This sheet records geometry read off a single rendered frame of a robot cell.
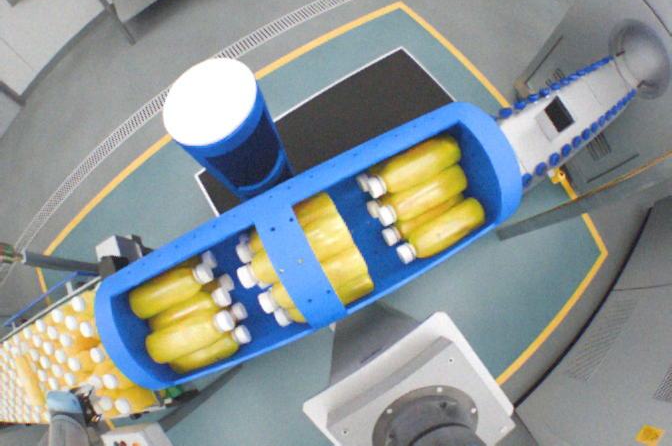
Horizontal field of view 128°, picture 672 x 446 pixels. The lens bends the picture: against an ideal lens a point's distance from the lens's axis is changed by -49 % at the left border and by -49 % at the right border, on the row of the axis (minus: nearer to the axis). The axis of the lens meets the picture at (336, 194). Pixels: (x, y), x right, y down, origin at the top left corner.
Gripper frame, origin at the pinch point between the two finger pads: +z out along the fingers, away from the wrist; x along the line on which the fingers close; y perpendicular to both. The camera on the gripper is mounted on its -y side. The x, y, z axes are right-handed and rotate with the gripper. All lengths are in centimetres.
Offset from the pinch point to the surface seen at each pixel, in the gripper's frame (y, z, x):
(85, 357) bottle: -2.1, 8.9, 5.9
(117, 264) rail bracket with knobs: 19.4, 23.2, 23.4
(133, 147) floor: -12, 157, 86
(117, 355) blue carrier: 27.9, -9.4, 9.8
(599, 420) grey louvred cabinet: 143, -21, -125
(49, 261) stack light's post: -16, 31, 36
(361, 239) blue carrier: 83, 15, 3
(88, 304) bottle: 9.9, 11.9, 18.4
